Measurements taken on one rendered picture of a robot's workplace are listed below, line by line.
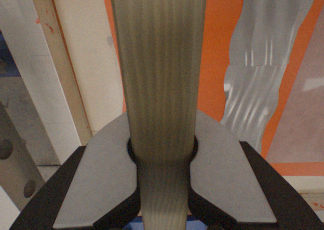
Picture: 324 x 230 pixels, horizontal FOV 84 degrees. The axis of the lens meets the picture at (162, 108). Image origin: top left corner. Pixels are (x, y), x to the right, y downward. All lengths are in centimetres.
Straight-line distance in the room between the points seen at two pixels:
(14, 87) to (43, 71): 141
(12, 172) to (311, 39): 37
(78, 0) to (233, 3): 16
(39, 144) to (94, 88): 164
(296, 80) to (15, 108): 168
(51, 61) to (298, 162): 38
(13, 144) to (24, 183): 5
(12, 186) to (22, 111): 145
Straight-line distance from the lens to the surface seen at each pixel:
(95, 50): 23
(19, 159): 28
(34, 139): 185
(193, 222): 37
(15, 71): 33
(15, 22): 22
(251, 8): 23
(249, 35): 23
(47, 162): 200
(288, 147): 35
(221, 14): 22
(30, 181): 31
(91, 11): 22
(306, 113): 32
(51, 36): 21
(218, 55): 23
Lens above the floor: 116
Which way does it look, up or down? 59 degrees down
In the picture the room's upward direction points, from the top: 179 degrees clockwise
